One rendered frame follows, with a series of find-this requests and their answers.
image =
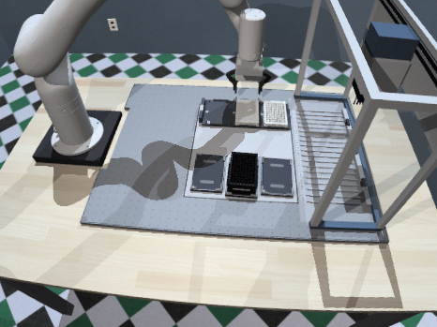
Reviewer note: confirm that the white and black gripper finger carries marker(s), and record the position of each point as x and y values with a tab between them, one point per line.
231	79
264	81

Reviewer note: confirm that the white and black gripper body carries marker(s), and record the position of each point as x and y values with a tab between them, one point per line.
243	78

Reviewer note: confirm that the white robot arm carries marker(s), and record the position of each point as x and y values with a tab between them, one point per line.
43	44

